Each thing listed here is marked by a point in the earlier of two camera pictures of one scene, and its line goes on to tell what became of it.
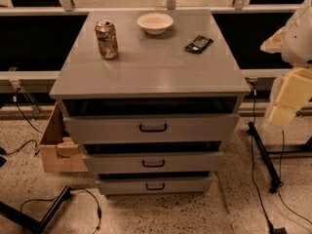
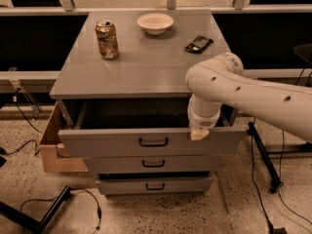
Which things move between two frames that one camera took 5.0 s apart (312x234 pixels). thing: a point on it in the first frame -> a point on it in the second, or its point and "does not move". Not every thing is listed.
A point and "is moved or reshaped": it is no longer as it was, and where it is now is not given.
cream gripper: (299, 44) -> (204, 121)
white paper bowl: (155, 23) does not move
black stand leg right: (264, 157) does not move
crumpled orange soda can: (106, 39) does not move
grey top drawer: (153, 129) is moved or reshaped
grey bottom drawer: (155, 186) does not move
